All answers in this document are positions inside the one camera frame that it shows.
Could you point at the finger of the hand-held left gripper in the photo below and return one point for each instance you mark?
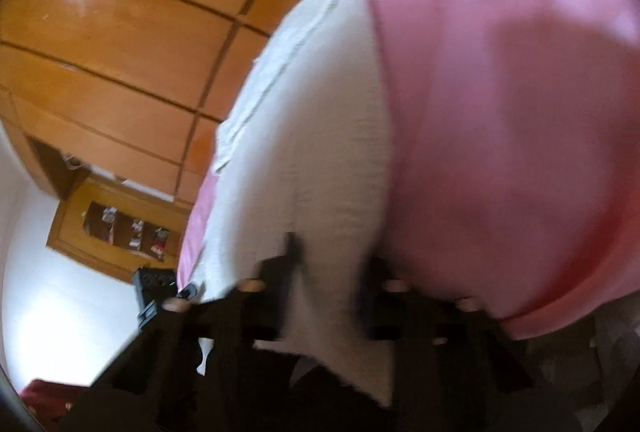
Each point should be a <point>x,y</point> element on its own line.
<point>188,292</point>

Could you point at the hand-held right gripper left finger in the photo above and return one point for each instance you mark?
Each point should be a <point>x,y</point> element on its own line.
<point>292,259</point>

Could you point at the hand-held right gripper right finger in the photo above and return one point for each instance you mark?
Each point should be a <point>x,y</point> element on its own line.
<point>369,284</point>

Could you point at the white knit sweater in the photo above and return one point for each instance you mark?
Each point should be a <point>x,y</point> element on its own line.
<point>310,152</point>

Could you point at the small shelf ornament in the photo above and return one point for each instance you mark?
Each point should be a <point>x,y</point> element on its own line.
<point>136,234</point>
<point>160,248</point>
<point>108,218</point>

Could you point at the red cloth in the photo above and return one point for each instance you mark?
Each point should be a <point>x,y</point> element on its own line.
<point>47,394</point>

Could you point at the pink blanket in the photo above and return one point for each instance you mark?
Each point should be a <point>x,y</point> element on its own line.
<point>500,112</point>

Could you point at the wooden wardrobe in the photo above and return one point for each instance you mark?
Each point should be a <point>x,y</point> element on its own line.
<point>125,37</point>

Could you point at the wooden wall shelf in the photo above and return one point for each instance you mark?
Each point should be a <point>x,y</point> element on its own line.
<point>75,224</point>

